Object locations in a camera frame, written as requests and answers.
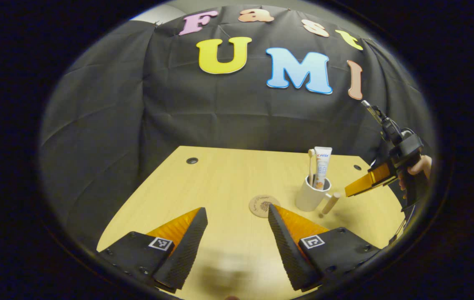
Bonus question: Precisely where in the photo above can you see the white toothbrush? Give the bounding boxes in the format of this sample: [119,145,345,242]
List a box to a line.
[307,148,316,187]

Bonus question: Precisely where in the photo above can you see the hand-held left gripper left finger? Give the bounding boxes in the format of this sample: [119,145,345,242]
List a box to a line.
[97,207,209,293]

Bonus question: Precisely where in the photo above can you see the white toothpaste tube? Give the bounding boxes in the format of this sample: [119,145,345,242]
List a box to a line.
[312,146,333,191]

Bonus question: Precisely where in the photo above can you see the white cup with wooden handle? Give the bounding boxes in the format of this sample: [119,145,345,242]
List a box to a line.
[295,175,341,215]

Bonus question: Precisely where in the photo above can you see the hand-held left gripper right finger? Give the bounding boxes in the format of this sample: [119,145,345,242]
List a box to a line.
[267,203,382,293]

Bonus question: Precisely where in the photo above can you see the round cork coaster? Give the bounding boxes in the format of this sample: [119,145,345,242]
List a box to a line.
[248,194,282,219]

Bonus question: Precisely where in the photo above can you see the light wooden desktop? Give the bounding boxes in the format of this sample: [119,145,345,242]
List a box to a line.
[96,145,407,300]

